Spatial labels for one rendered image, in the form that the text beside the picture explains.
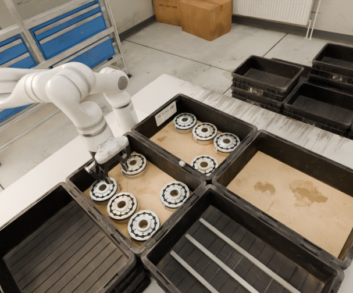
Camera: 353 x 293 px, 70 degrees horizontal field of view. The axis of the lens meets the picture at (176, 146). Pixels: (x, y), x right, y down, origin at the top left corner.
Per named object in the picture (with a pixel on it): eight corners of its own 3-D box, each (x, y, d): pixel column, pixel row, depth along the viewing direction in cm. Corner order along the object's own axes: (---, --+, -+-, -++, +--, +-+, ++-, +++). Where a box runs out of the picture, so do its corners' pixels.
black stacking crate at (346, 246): (210, 201, 88) (209, 182, 80) (256, 150, 101) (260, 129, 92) (330, 284, 67) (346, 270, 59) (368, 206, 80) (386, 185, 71)
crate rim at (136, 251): (66, 183, 89) (63, 179, 87) (129, 134, 102) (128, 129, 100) (139, 260, 68) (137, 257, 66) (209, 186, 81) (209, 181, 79)
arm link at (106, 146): (101, 165, 60) (91, 148, 55) (77, 145, 66) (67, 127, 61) (131, 143, 63) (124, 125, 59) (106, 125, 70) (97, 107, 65)
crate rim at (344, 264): (209, 185, 81) (209, 181, 79) (259, 132, 94) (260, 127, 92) (343, 274, 60) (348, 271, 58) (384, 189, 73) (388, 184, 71)
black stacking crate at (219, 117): (136, 150, 109) (129, 131, 101) (182, 113, 122) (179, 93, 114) (209, 200, 88) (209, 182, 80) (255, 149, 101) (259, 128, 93)
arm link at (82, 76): (89, 55, 52) (50, 61, 60) (60, 78, 47) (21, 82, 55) (106, 84, 57) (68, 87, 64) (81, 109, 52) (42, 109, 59)
